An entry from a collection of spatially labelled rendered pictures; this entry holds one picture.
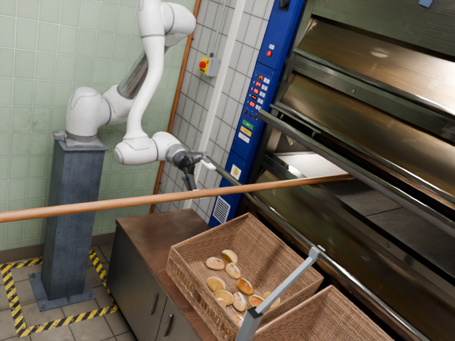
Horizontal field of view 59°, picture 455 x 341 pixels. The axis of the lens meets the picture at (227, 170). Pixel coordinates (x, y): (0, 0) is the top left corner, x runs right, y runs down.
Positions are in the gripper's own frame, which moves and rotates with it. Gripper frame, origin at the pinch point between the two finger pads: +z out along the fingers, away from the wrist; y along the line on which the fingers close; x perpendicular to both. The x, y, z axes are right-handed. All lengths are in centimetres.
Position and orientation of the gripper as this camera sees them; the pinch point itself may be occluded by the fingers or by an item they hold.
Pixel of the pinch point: (207, 183)
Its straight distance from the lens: 157.7
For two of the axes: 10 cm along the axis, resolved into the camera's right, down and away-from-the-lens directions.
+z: 5.8, 4.8, -6.6
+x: -7.7, 0.6, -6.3
